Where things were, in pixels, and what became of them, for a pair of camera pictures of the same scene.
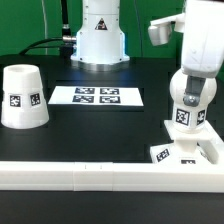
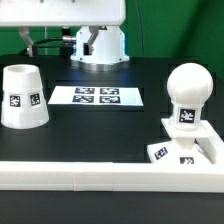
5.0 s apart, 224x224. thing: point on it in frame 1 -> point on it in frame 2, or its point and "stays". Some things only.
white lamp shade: (24, 102) stays
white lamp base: (185, 148) stays
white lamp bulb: (190, 118) stays
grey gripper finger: (193, 90) -> (24, 32)
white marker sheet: (96, 96) stays
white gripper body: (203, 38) -> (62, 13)
